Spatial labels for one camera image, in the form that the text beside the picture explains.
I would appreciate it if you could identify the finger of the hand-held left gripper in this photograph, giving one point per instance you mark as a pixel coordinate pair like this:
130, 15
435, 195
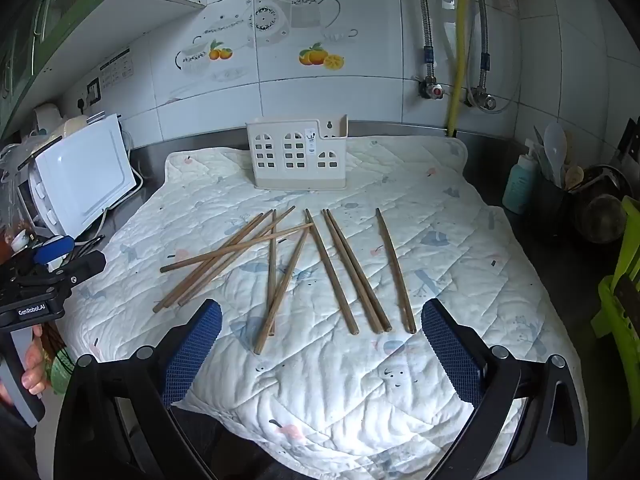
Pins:
54, 251
87, 266

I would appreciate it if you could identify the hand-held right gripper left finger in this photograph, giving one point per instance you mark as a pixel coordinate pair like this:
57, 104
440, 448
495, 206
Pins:
192, 355

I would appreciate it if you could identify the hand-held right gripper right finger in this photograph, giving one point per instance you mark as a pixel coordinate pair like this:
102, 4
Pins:
450, 355

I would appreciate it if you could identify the group of wooden chopsticks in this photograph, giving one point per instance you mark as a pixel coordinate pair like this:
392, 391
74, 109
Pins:
397, 276

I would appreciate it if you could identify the cream plastic utensil holder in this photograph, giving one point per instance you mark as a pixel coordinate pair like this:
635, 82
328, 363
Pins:
295, 160

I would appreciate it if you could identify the person's left forearm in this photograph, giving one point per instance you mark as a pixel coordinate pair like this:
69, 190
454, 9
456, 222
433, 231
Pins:
12, 442

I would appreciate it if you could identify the person's left hand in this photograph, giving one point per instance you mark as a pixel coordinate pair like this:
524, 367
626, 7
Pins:
32, 372

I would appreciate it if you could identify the green mesh bag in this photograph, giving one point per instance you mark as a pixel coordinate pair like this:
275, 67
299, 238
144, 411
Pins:
61, 367

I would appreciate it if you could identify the white printed quilted blanket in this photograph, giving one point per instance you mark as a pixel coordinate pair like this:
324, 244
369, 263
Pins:
325, 385

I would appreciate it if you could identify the white rounded appliance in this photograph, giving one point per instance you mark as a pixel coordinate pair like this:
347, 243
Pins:
47, 115

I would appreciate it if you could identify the black utensil cup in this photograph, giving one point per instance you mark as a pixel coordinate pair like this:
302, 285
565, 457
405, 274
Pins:
552, 205

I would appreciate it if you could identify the teal pump bottle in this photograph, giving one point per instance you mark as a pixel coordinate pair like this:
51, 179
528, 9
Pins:
520, 185

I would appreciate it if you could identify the dark cooking pot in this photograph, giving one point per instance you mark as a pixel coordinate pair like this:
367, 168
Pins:
602, 210

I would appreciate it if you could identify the wooden spoon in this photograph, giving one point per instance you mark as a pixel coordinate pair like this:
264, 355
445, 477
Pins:
575, 176

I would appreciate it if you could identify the white rice paddle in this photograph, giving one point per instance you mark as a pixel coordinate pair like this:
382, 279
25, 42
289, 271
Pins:
555, 145

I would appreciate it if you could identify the metal water valve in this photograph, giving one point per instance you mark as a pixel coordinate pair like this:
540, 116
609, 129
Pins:
482, 101

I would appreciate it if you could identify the metal valve with red knob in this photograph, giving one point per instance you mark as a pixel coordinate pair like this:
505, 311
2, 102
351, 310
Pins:
433, 90

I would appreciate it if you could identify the kitchen cleaver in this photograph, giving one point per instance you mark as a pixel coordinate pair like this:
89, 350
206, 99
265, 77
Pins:
631, 140

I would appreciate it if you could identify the yellow gas pipe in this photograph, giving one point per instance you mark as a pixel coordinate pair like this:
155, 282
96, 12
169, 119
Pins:
460, 50

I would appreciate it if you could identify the wall power socket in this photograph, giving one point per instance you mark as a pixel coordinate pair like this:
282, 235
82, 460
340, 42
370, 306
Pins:
93, 91

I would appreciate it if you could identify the white wall label sticker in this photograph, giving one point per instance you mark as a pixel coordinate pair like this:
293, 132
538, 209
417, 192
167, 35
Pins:
117, 66

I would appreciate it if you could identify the green wall cabinet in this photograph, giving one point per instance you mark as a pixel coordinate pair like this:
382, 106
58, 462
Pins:
30, 20

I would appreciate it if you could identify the teapot and fruit wall decal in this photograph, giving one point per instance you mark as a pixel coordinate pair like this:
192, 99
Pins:
272, 15

